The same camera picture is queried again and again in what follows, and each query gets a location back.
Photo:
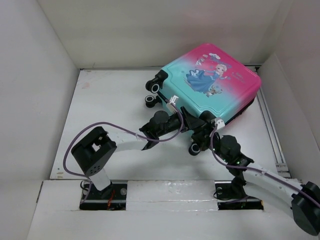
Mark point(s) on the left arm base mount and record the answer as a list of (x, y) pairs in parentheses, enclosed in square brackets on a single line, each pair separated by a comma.
[(114, 199)]

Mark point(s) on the pink teal suitcase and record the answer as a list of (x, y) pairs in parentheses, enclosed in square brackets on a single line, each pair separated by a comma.
[(207, 81)]

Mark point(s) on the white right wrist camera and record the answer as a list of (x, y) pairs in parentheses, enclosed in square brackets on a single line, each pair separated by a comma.
[(218, 123)]

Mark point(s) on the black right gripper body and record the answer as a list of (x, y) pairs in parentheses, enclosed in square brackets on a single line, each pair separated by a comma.
[(205, 141)]

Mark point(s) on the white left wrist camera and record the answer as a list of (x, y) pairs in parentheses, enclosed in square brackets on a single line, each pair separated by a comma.
[(171, 104)]

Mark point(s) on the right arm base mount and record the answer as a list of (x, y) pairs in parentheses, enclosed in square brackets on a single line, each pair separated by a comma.
[(230, 195)]

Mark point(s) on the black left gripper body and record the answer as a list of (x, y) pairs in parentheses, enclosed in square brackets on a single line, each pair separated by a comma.
[(174, 124)]

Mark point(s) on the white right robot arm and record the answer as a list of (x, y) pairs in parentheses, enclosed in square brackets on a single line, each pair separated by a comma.
[(300, 201)]

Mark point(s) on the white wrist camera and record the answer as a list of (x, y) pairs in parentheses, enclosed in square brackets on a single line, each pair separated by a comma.
[(171, 104), (218, 123)]

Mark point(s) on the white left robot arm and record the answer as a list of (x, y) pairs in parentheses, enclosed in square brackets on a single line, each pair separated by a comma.
[(95, 149)]

